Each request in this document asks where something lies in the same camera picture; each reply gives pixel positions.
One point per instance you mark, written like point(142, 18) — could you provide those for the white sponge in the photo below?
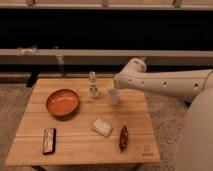
point(102, 127)

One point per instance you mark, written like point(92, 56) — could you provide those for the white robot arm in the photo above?
point(196, 87)

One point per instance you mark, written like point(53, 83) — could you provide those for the clear plastic bottle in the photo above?
point(93, 85)

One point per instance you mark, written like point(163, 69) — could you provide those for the orange bowl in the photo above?
point(62, 102)

